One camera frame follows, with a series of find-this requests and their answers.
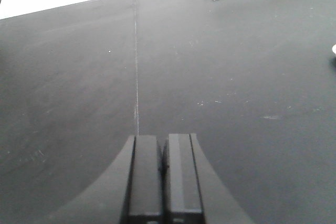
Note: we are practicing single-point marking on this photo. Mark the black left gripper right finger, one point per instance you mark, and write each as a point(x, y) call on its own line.
point(193, 193)

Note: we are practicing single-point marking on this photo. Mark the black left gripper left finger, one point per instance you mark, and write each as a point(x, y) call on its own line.
point(129, 190)

